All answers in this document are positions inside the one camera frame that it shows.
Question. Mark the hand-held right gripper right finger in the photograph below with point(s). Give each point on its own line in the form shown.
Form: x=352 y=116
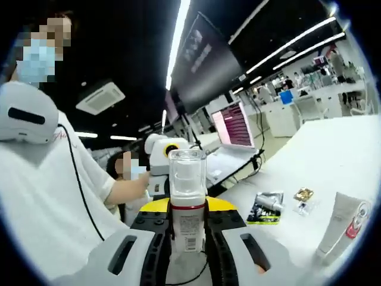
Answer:
x=279 y=268

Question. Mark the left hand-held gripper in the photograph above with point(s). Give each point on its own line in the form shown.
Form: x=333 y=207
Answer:
x=157 y=161

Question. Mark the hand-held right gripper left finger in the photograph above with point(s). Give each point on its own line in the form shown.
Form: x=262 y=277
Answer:
x=135 y=247

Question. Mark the black green skincare sachet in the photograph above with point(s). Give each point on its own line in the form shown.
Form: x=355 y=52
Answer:
x=262 y=216

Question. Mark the clear skincare sachet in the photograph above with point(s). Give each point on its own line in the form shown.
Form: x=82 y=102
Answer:
x=305 y=208

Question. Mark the white skincare tube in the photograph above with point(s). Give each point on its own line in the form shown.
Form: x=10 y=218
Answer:
x=336 y=226

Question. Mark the gold skincare sachet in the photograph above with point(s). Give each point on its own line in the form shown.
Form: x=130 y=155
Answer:
x=303 y=193

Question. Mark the person's left hand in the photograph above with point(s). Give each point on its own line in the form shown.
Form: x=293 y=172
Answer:
x=143 y=181

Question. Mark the ceiling air conditioner unit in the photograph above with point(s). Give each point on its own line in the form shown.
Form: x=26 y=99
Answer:
x=101 y=98

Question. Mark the white laptop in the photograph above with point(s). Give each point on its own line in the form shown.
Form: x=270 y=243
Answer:
x=235 y=125

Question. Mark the black laptop stand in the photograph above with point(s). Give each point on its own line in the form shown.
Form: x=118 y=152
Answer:
x=255 y=163

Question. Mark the large dark display screen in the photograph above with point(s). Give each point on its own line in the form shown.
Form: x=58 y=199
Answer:
x=208 y=65

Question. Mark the wide ceiling light strip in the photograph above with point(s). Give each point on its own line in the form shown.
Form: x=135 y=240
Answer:
x=178 y=35

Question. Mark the white cabinet row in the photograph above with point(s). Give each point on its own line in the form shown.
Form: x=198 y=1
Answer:
x=282 y=122

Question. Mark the blue box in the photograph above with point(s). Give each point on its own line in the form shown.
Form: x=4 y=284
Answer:
x=286 y=97

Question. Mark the white worn device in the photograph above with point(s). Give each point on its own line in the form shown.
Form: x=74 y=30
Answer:
x=26 y=95

